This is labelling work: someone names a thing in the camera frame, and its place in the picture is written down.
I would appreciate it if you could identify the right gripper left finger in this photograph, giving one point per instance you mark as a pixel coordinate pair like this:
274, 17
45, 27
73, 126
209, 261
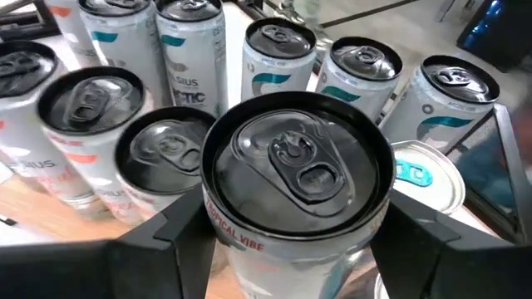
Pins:
145, 270

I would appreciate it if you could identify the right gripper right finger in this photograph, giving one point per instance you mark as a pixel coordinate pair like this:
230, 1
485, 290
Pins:
457, 270

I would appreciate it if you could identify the silver blue beverage can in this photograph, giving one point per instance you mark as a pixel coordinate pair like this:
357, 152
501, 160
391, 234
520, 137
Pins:
124, 45
432, 182

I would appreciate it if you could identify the Celsius Tropical Vibe can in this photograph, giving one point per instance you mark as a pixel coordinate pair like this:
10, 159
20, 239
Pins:
75, 33
87, 99
291, 166
25, 137

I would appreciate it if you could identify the Celsius Arctic Vibe can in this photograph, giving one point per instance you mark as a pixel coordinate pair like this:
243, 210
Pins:
457, 79
365, 58
195, 62
278, 39

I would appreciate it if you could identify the dark blue floor object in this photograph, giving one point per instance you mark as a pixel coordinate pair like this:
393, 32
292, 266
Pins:
490, 29

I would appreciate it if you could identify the wooden shelf with black frame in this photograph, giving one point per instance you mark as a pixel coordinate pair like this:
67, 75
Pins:
41, 216

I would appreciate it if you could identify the black aluminium table frame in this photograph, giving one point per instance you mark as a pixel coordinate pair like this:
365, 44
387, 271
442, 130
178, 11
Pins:
253, 8

